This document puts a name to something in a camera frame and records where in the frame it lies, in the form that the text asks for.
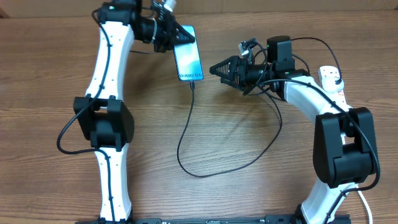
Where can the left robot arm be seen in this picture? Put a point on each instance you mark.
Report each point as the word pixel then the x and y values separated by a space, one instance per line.
pixel 104 119

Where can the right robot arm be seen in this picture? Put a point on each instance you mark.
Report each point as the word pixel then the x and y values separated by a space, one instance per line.
pixel 344 146

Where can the blue-screen smartphone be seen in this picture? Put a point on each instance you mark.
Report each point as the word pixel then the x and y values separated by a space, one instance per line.
pixel 188 62

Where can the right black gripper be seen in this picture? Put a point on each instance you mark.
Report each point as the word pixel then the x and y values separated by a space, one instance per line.
pixel 235 63

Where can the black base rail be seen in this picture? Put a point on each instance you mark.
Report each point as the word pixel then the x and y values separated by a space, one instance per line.
pixel 211 221

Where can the white power strip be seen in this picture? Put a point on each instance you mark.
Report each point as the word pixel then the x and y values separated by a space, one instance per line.
pixel 328 76

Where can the white USB wall charger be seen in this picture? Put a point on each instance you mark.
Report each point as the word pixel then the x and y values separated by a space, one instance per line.
pixel 332 84

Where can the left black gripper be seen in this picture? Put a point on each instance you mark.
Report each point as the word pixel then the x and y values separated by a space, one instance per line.
pixel 172 29

